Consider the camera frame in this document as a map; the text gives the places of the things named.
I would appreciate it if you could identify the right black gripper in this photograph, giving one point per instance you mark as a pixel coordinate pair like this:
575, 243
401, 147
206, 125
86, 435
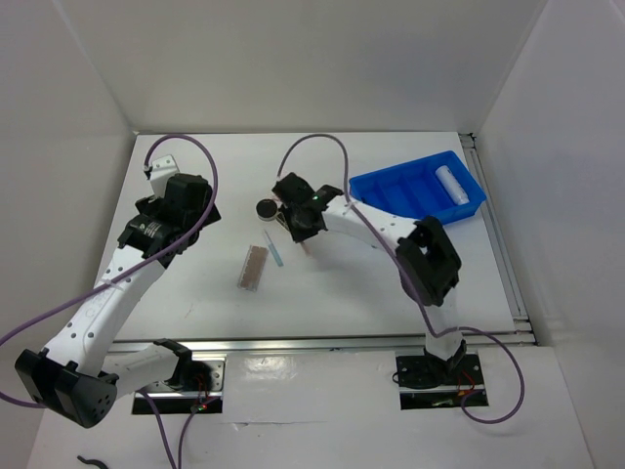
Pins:
299, 234

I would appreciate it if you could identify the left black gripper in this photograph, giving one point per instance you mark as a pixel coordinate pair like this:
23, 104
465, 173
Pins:
148, 205

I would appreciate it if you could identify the pink slim makeup tube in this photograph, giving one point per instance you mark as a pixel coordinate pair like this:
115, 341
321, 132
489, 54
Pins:
306, 249

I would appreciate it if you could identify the white blue makeup pen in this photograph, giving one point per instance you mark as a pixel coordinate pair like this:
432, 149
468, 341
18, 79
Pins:
272, 248

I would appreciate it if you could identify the white lotion bottle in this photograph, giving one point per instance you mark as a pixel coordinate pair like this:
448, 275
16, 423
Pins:
453, 188

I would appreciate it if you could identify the black gold lipstick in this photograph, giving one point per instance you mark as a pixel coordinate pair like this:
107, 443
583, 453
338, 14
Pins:
281, 220

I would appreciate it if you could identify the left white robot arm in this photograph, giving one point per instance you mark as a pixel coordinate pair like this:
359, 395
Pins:
73, 375

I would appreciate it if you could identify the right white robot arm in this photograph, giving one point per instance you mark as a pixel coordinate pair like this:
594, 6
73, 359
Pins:
428, 265

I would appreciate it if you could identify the black round powder jar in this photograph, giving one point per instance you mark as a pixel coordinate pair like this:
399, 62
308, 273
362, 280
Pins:
267, 210

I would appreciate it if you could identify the brown eyeshadow palette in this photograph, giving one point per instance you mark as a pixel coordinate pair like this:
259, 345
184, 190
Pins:
253, 267

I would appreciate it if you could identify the blue plastic organizer bin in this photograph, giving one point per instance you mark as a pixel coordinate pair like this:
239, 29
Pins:
412, 189

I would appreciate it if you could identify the black hook bottom left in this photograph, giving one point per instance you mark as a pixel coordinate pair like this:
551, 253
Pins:
92, 462

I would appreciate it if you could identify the aluminium rail front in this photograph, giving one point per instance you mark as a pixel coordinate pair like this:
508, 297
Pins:
286, 344

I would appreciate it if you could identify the aluminium rail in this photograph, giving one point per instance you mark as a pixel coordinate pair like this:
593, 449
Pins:
286, 344
516, 305

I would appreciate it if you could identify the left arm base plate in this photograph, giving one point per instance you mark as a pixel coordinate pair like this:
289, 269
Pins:
204, 390

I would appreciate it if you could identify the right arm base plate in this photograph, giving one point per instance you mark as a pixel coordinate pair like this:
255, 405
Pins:
420, 386

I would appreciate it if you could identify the aluminium rail right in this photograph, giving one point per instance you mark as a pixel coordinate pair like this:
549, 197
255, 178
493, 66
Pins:
516, 305

